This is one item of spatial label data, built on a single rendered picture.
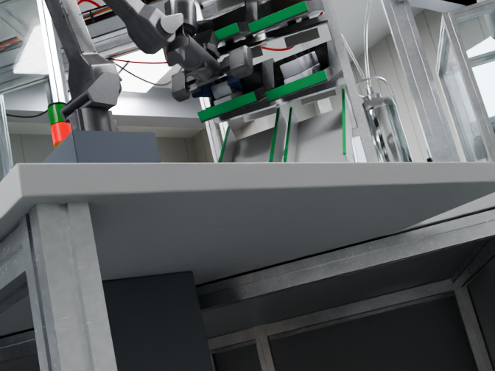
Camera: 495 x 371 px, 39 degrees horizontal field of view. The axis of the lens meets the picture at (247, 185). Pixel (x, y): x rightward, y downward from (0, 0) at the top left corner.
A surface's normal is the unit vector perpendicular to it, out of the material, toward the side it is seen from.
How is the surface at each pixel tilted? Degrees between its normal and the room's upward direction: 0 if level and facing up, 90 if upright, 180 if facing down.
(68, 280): 90
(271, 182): 90
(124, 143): 90
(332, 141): 45
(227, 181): 90
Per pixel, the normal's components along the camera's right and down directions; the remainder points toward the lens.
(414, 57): -0.22, -0.22
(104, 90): 0.70, -0.34
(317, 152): -0.42, -0.78
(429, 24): -0.79, 0.02
